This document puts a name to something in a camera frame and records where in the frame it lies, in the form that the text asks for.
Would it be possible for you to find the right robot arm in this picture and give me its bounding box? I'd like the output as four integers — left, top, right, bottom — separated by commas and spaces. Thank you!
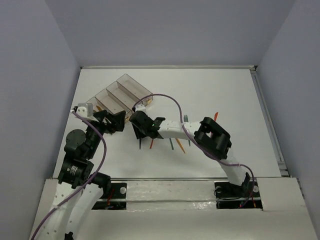
129, 110, 250, 196

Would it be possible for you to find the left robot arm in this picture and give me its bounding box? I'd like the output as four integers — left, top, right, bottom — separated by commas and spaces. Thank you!
31, 104, 126, 240

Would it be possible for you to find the teal chopstick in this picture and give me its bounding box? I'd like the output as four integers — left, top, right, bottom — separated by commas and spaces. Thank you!
169, 138, 174, 150

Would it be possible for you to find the orange spoon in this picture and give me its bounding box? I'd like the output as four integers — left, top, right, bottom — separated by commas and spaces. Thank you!
175, 138, 186, 154

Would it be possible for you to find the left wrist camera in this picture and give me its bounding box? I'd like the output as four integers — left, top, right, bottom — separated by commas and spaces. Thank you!
70, 103, 94, 118

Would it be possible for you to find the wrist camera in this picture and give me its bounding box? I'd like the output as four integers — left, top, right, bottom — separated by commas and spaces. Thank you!
132, 104, 147, 114
70, 103, 94, 118

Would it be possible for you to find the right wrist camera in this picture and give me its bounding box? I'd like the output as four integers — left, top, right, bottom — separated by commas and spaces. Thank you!
132, 104, 147, 114

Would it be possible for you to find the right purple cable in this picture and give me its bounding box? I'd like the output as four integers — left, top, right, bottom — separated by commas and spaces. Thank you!
133, 93, 255, 208

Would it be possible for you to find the purple cable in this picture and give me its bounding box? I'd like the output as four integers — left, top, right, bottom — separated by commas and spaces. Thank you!
28, 112, 108, 240
133, 93, 255, 208

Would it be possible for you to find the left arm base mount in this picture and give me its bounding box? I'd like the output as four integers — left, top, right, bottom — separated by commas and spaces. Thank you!
92, 181, 127, 211

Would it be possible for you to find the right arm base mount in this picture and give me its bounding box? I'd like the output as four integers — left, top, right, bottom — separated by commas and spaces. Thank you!
213, 181, 263, 210

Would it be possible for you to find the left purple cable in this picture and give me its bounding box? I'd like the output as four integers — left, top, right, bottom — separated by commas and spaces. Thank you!
28, 112, 108, 240

